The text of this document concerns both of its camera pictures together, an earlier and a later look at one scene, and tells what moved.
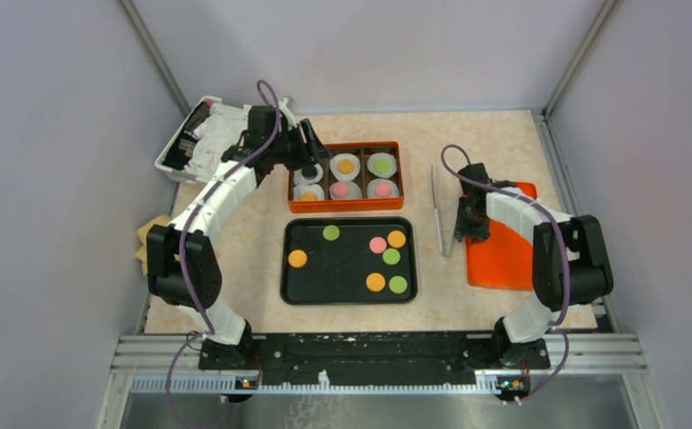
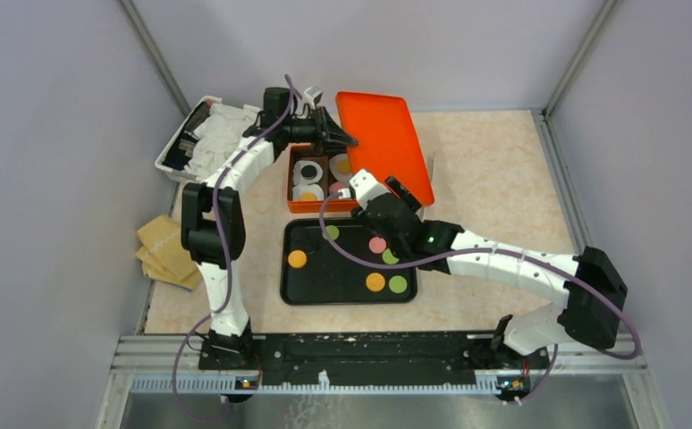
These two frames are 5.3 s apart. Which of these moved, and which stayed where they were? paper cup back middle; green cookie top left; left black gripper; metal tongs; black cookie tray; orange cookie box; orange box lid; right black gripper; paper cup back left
Moved: metal tongs; orange box lid; left black gripper; right black gripper
Stayed: paper cup back middle; orange cookie box; green cookie top left; paper cup back left; black cookie tray
